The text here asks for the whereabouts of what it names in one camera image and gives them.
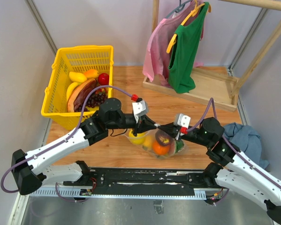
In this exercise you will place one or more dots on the yellow lemon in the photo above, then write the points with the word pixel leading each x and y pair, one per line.
pixel 138 139

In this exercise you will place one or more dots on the blue crumpled cloth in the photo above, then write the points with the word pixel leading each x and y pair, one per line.
pixel 248 140

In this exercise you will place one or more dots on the red apple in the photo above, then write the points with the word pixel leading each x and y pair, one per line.
pixel 103 79

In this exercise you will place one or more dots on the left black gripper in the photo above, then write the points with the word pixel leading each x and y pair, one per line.
pixel 144 124

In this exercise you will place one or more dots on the wooden clothes rack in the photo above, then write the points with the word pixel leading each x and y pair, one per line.
pixel 223 88

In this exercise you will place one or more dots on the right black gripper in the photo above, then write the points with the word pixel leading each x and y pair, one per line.
pixel 170 129

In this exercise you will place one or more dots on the yellow banana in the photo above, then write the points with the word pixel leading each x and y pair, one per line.
pixel 70 89

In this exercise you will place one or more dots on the grey clothes hanger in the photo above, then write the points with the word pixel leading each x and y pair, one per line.
pixel 179 8

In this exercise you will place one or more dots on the small red cherry tomatoes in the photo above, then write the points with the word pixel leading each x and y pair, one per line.
pixel 102 91

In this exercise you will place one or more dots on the clear zip top bag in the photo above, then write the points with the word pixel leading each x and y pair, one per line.
pixel 152 132

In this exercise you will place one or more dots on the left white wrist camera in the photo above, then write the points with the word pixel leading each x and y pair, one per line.
pixel 139 109

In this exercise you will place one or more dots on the yellow clothes hanger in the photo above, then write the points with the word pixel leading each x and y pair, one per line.
pixel 194 21

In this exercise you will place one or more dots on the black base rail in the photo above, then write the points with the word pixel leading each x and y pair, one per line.
pixel 144 183

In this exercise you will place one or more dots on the pink shirt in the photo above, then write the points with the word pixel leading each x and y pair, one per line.
pixel 156 59

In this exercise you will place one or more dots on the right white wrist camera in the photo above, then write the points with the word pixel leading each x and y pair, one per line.
pixel 182 120

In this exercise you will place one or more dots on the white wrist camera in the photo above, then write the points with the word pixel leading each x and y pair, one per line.
pixel 139 109
pixel 182 120

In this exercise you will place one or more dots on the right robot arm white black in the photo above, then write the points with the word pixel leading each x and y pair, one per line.
pixel 233 169

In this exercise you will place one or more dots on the pink orange peach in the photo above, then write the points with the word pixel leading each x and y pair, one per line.
pixel 147 144

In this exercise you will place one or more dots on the yellow mango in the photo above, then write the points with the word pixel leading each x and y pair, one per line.
pixel 77 77

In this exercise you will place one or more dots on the green shirt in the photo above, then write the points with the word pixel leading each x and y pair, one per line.
pixel 182 61

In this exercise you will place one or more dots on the orange yellow peach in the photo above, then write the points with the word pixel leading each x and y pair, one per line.
pixel 92 73

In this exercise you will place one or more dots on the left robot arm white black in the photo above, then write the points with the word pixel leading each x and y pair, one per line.
pixel 34 169

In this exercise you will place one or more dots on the small orange fruit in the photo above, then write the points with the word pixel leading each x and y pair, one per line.
pixel 159 149

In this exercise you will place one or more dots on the dark purple grape bunch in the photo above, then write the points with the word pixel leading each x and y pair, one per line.
pixel 93 101

